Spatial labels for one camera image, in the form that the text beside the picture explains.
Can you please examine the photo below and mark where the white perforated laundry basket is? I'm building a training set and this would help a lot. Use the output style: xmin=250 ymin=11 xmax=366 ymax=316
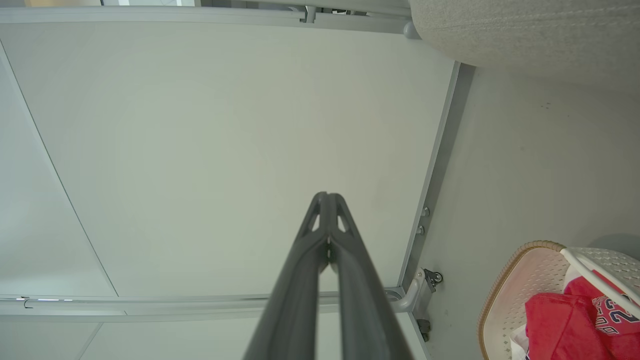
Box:
xmin=477 ymin=240 xmax=640 ymax=360

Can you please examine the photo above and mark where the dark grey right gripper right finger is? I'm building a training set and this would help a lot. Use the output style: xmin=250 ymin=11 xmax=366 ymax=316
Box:
xmin=328 ymin=193 xmax=414 ymax=360

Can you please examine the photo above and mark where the red jersey number 23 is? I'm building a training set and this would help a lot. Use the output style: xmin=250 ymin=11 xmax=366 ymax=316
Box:
xmin=524 ymin=270 xmax=640 ymax=360

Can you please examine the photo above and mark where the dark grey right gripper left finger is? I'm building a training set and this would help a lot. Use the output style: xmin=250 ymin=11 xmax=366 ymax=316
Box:
xmin=243 ymin=192 xmax=329 ymax=360

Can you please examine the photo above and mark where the white garment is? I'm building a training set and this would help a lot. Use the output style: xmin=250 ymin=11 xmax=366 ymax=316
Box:
xmin=510 ymin=325 xmax=532 ymax=360

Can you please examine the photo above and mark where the grey fabric cushion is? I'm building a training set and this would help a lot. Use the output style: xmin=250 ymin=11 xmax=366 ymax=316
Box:
xmin=409 ymin=0 xmax=640 ymax=88

